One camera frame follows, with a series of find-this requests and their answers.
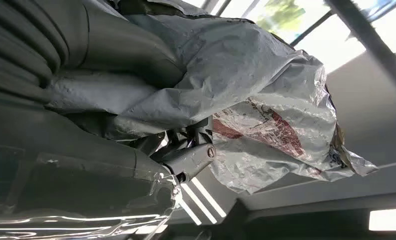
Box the striped ceiling light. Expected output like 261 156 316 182
177 176 228 227

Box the rectangular ceiling light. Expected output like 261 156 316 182
369 207 396 232

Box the dark window frame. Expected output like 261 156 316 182
201 0 396 100

